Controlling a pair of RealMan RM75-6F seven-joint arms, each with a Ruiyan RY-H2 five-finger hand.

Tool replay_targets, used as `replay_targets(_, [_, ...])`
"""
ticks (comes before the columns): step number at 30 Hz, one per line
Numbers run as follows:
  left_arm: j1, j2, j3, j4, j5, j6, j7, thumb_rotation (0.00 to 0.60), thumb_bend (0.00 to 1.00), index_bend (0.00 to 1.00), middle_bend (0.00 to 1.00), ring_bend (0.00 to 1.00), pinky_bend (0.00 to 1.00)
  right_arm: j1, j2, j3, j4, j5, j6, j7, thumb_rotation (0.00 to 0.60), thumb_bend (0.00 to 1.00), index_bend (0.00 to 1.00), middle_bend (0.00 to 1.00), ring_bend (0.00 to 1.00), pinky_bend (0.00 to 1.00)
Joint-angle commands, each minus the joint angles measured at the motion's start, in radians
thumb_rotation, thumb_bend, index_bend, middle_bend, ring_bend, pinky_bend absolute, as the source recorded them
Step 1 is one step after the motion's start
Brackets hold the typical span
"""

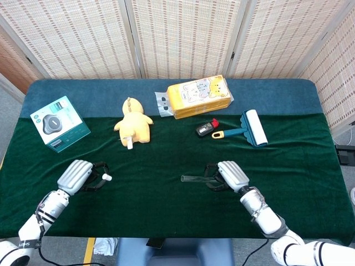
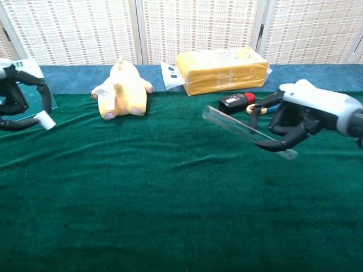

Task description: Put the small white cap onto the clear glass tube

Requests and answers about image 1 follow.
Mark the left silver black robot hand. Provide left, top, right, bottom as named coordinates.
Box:
left=57, top=159, right=110, bottom=197

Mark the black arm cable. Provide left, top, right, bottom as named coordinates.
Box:
left=38, top=245, right=85, bottom=266
left=243, top=238, right=270, bottom=266

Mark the yellow cat print tissue pack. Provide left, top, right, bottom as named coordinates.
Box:
left=166, top=75, right=234, bottom=120

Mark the dark green velvet cloth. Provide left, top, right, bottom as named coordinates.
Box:
left=0, top=113, right=355, bottom=246

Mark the teal lint roller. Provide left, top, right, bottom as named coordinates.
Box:
left=211, top=109, right=269, bottom=147

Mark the flat black device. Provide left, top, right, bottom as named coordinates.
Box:
left=146, top=238, right=165, bottom=249

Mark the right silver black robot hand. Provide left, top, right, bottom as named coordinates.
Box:
left=204, top=161, right=250, bottom=194

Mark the crumpled white plastic bag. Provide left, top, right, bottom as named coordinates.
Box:
left=93, top=237, right=119, bottom=256

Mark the black box on floor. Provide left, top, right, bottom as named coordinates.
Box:
left=334, top=144, right=355, bottom=165

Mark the blue table cover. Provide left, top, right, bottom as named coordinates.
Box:
left=21, top=79, right=324, bottom=119

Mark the white floor cable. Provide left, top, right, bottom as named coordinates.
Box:
left=331, top=130, right=355, bottom=146

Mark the bamboo folding screen panel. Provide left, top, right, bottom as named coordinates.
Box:
left=226, top=0, right=355, bottom=79
left=0, top=0, right=145, bottom=80
left=124, top=0, right=249, bottom=80
left=293, top=5, right=355, bottom=136
left=0, top=16, right=42, bottom=95

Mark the teal white product box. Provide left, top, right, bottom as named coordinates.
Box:
left=29, top=95, right=92, bottom=154

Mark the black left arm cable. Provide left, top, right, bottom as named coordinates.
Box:
left=38, top=245, right=85, bottom=266

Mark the clear glass test tube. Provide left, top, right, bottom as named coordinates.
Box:
left=180, top=174, right=220, bottom=184

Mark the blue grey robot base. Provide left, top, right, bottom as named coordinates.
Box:
left=115, top=237, right=235, bottom=266

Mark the yellow plush toy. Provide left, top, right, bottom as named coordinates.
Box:
left=114, top=96, right=154, bottom=150

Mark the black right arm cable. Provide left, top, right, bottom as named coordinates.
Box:
left=243, top=238, right=270, bottom=266

